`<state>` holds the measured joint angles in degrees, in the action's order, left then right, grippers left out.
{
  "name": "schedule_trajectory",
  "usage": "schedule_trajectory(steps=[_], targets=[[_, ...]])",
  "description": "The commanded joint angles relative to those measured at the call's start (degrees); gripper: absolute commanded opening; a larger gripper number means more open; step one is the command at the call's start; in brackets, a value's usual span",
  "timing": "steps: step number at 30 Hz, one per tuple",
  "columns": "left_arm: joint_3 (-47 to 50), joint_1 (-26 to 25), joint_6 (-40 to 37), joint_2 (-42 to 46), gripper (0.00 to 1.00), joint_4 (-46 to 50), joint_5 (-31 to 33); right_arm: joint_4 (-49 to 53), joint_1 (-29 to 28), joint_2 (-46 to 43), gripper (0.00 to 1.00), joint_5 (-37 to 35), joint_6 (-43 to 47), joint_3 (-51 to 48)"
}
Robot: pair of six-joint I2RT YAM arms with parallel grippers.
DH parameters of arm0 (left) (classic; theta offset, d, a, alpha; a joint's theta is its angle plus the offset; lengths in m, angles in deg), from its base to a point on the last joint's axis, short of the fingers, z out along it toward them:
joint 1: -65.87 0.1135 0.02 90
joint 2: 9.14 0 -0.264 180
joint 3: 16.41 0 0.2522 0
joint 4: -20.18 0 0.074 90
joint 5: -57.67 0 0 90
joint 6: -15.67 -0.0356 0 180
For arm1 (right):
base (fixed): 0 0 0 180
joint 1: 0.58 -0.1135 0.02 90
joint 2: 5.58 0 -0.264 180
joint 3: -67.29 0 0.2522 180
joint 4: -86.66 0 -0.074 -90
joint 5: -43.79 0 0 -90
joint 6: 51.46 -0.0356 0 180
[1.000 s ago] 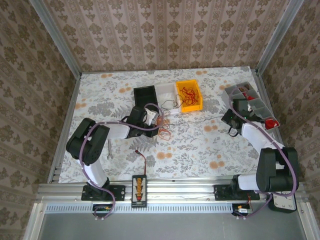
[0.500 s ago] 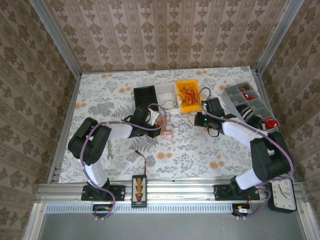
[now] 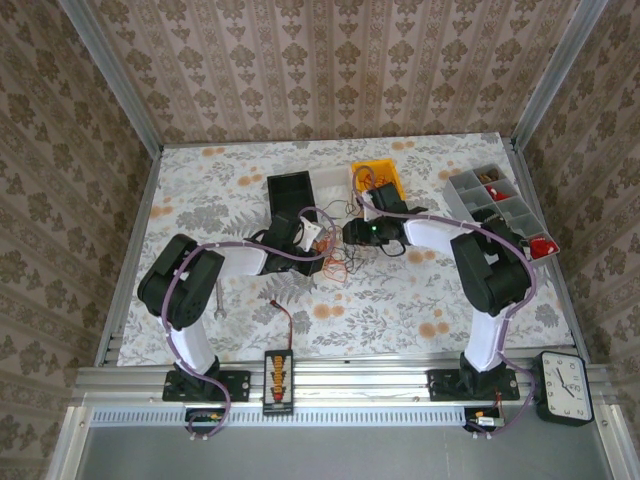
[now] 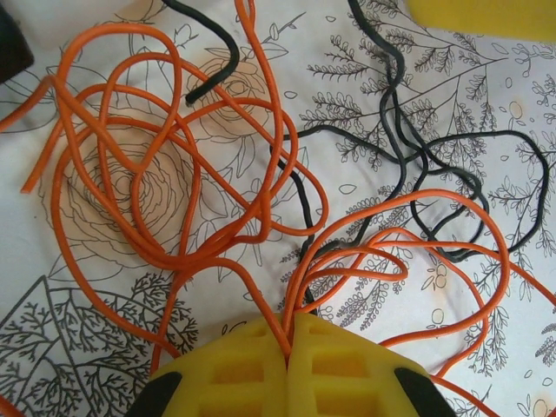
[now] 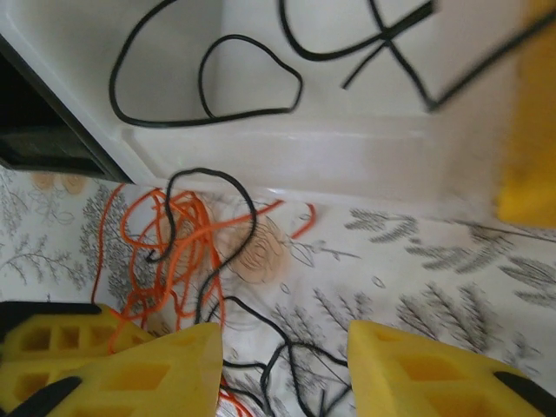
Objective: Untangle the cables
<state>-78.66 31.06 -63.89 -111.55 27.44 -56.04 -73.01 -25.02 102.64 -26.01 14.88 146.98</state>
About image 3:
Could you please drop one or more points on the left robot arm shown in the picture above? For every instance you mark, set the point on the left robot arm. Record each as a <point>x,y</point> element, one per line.
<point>180,295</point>

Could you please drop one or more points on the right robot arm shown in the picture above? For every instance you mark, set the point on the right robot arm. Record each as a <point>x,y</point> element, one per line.
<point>492,280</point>

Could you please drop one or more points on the red-black lead with connector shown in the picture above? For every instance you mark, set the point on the red-black lead with connector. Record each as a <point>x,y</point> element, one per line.
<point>290,325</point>

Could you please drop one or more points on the white plastic bin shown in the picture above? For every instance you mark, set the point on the white plastic bin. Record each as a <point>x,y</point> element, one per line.
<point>330,187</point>

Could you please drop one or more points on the yellow plastic bin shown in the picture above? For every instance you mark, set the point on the yellow plastic bin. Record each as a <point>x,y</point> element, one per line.
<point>387,170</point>

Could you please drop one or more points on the black plastic bin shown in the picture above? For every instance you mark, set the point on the black plastic bin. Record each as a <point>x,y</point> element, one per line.
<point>289,192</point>

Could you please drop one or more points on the small metal wrench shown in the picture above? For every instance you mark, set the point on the small metal wrench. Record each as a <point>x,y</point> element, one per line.
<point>219,302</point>

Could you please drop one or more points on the floral print tablecloth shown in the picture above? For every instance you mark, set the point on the floral print tablecloth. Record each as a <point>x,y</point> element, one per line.
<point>360,320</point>

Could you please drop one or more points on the grey divided organizer box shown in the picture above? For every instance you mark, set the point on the grey divided organizer box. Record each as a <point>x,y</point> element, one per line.
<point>470,205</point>

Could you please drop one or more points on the black and white small parts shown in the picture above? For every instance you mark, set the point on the black and white small parts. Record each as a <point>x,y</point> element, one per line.
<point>492,217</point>

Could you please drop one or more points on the black power distribution board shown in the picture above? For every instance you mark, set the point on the black power distribution board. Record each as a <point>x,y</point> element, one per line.
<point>279,382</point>

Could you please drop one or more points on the brown small parts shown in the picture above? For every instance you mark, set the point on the brown small parts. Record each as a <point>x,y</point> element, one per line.
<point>487,176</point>

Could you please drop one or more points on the red and white small parts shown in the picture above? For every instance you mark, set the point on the red and white small parts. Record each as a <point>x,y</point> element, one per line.
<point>501,193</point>

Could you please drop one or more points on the small electronics board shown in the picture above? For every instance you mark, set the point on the small electronics board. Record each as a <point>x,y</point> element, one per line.
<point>485,420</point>
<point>206,417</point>

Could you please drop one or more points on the black square analog clock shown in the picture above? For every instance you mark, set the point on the black square analog clock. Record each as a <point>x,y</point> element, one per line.
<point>562,387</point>

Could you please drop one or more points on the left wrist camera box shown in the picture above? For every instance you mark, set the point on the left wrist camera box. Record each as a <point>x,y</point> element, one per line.
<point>287,231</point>

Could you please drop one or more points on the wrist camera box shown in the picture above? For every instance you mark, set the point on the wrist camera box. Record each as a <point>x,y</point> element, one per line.
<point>287,231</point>
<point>389,199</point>

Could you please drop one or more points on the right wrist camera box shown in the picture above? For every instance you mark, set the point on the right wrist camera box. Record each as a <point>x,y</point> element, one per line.
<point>389,199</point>

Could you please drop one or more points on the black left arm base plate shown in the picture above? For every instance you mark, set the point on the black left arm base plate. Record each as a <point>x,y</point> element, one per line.
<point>240,385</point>

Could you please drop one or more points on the aluminium front rail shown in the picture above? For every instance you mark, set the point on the aluminium front rail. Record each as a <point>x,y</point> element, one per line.
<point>350,382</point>

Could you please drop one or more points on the aluminium side rail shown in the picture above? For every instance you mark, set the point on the aluminium side rail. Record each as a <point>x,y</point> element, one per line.
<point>127,260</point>
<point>545,240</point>

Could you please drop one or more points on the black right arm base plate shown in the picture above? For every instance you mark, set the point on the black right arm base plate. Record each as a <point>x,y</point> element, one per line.
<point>442,385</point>

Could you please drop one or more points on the aluminium frame post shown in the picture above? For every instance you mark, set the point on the aluminium frame post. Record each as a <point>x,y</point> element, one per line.
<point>555,75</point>
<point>115,80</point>

